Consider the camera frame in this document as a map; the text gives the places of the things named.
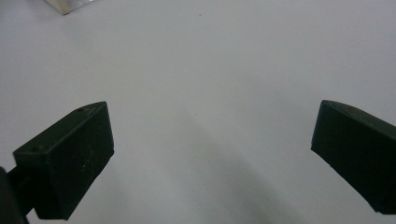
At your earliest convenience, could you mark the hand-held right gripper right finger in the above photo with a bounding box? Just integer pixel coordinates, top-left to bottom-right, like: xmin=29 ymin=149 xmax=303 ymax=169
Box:
xmin=310 ymin=99 xmax=396 ymax=216

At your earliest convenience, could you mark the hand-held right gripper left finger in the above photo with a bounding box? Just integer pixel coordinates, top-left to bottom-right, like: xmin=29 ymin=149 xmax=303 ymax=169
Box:
xmin=12 ymin=101 xmax=116 ymax=221

